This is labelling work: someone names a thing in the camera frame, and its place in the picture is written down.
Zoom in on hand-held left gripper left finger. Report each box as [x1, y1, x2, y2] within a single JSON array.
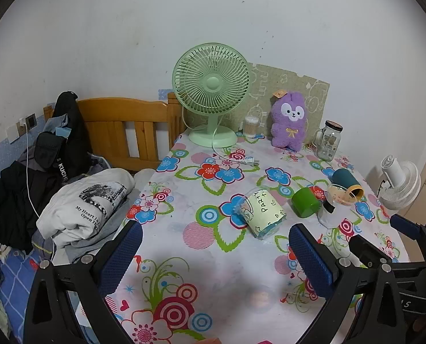
[[24, 220, 143, 344]]

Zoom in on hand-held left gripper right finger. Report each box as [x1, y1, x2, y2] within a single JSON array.
[[288, 223, 411, 344]]

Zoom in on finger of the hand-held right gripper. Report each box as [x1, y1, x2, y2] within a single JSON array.
[[348, 234, 396, 269], [390, 214, 426, 263]]

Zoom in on clear cup with paper sleeve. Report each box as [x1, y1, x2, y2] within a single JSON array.
[[239, 188, 287, 240]]

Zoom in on clear cup with cartoon figure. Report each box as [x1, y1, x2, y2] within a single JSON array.
[[318, 183, 353, 228]]

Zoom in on green cup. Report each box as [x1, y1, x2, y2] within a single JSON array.
[[292, 186, 323, 218]]

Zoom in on dark blue cup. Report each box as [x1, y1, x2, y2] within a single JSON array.
[[332, 168, 365, 201]]

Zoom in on grey folded clothes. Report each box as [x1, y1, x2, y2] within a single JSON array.
[[32, 201, 135, 262]]

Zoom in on white desk fan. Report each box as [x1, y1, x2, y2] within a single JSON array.
[[376, 155, 422, 210]]

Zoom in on white printed shirt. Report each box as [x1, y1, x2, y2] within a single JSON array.
[[36, 168, 136, 249]]

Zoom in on floral tablecloth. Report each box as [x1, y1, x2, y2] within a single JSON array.
[[75, 132, 411, 344]]

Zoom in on blue checked bed sheet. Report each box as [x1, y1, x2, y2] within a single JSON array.
[[0, 247, 56, 344]]

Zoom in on glass jar mug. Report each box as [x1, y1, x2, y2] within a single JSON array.
[[312, 120, 343, 161]]

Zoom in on black clothes pile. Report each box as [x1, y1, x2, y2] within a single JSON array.
[[0, 161, 66, 255]]

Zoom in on black hanging jacket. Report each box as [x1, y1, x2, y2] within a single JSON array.
[[34, 91, 92, 183]]

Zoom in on purple plush toy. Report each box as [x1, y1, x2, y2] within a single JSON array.
[[270, 91, 308, 151]]

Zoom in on wooden bed headboard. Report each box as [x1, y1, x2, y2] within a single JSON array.
[[44, 92, 186, 172]]

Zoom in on cotton swab container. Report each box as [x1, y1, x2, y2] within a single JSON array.
[[244, 116, 258, 137]]

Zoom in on green desk fan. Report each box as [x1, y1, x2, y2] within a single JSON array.
[[172, 43, 251, 148]]

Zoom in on white fan power cable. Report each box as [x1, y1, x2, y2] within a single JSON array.
[[211, 115, 260, 168]]

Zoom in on white charger cable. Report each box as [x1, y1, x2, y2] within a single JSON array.
[[19, 116, 56, 259]]

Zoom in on patterned wall board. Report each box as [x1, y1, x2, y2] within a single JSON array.
[[247, 62, 331, 140]]

